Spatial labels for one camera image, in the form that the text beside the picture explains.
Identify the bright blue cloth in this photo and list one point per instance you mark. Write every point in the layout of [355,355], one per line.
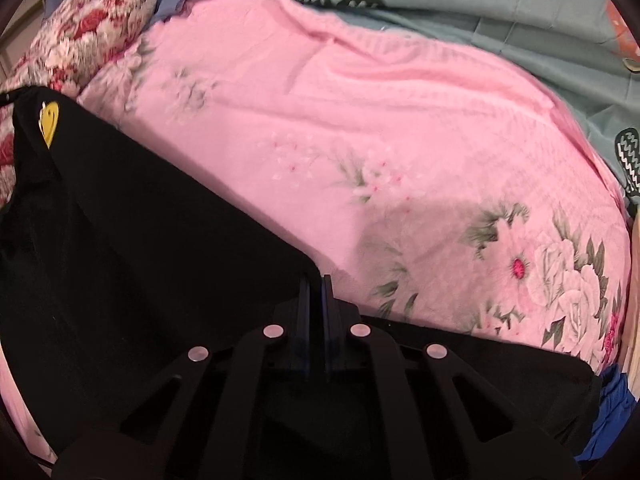
[612,405]

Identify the black pants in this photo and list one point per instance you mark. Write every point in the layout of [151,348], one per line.
[125,235]

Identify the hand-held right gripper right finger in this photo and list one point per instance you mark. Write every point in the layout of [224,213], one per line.
[328,312]

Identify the pink floral blanket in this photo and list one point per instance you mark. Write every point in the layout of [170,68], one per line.
[350,135]

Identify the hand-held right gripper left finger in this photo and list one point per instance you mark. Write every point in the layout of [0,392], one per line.
[304,312]

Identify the red rose floral quilt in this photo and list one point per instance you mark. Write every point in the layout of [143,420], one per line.
[90,30]

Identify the green printed bed sheet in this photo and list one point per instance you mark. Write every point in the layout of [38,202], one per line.
[500,5]

